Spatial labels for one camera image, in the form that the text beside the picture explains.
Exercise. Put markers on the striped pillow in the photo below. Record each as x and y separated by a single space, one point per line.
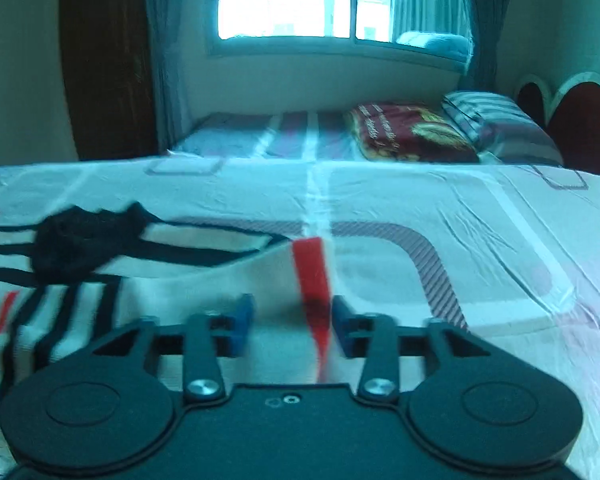
500 120

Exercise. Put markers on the bed with striped sheet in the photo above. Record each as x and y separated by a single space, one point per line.
250 137

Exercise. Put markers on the blue curtain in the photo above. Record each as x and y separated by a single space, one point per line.
460 5
180 50

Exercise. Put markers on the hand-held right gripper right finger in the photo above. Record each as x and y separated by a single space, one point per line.
341 325

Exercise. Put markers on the bed with patterned sheet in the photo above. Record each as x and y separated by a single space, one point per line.
430 220

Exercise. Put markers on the heart shaped headboard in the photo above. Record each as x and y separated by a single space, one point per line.
585 120

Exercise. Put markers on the light folded cloth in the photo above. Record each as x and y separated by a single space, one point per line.
432 42

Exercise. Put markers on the brown wooden door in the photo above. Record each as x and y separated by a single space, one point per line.
107 60

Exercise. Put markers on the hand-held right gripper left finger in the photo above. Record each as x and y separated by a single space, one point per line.
243 317

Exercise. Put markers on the red patterned folded blanket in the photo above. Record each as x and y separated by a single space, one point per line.
410 132

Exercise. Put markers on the white black red striped sweater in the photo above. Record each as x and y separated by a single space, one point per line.
205 242

